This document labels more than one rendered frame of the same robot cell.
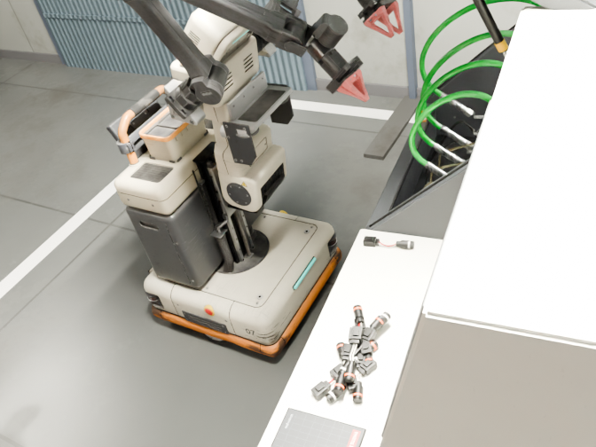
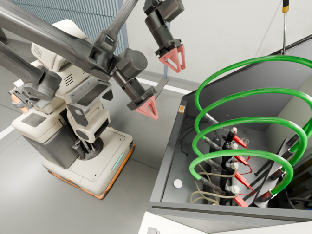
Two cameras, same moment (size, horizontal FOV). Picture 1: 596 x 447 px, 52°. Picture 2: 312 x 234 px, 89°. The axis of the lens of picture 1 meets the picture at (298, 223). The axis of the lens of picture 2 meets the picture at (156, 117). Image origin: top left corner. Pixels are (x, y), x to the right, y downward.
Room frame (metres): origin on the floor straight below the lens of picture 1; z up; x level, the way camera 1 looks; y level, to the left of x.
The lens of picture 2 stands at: (1.01, -0.15, 1.62)
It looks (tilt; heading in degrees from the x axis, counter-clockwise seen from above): 47 degrees down; 346
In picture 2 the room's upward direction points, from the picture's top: straight up
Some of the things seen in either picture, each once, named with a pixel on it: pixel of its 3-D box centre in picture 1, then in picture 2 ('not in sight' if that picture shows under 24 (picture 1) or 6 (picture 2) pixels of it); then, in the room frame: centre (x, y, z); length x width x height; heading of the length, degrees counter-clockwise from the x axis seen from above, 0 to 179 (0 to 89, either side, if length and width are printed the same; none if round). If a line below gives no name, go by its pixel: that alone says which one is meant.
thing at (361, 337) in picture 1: (352, 349); not in sight; (0.77, -0.05, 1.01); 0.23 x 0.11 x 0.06; 149
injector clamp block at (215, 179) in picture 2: not in sight; (218, 178); (1.22, -0.49, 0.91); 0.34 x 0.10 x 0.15; 149
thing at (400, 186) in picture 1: (407, 179); (172, 147); (1.44, -0.35, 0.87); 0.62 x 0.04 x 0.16; 149
